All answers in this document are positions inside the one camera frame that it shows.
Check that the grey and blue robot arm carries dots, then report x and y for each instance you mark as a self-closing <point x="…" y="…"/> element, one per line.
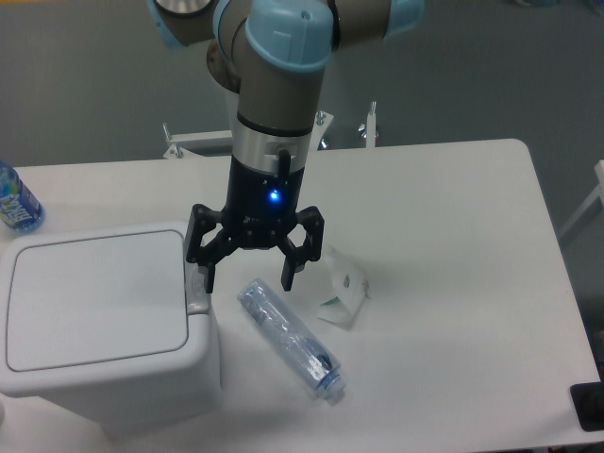
<point x="273" y="56"/>

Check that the black device at table edge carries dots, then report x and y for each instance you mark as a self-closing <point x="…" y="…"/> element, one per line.
<point x="588" y="402"/>

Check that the crumpled white paper wrapper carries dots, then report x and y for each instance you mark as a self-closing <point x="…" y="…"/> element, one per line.
<point x="349" y="289"/>

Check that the crushed clear plastic bottle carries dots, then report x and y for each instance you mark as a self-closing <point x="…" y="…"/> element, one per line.
<point x="303" y="352"/>

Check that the blue labelled water bottle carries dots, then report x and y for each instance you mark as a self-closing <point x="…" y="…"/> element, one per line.
<point x="21" y="211"/>

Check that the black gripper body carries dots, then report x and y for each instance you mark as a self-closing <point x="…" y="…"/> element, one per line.
<point x="260" y="208"/>

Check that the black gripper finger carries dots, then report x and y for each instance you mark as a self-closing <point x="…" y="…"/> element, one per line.
<point x="296" y="256"/>
<point x="209" y="239"/>

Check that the white frame at right edge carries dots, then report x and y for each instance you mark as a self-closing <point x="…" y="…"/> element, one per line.
<point x="585" y="213"/>

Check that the white plastic trash can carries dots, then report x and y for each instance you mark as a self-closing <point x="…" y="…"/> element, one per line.
<point x="111" y="323"/>

